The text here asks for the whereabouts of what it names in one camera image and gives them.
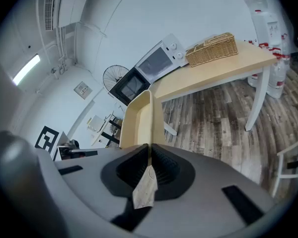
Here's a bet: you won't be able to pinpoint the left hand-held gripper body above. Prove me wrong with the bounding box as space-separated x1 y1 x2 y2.
34 125 98 162

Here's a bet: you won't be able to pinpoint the long ceiling light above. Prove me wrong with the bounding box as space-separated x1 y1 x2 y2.
12 54 41 86

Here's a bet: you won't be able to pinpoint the woven wicker basket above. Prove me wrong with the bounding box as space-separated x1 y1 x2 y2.
185 32 239 68

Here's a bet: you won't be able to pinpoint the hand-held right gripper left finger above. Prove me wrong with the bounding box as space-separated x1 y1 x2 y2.
116 143 150 190

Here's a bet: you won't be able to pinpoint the black standing fan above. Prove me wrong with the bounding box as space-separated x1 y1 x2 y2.
102 64 130 92

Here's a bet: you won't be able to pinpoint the white box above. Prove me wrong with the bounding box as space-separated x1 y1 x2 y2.
87 115 104 133

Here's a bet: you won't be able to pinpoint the white wall pipes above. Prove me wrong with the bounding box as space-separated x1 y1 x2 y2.
54 23 78 68

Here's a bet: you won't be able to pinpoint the light wooden table white legs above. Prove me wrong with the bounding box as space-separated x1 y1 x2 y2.
150 39 279 136

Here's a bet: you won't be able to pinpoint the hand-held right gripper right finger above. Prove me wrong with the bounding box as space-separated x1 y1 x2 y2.
150 143 181 186

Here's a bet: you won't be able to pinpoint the white wall air conditioner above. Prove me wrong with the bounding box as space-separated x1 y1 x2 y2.
44 0 93 31

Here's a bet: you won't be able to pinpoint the white water dispenser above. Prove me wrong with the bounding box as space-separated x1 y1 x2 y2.
239 0 289 50

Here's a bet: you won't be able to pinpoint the beige wooden tray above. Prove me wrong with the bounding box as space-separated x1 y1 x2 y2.
119 89 165 209

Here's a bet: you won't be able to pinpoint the cluster of clear water jugs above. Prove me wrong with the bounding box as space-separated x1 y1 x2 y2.
247 37 293 99

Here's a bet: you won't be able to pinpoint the white wall control panel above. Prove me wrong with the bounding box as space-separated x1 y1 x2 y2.
73 81 93 100

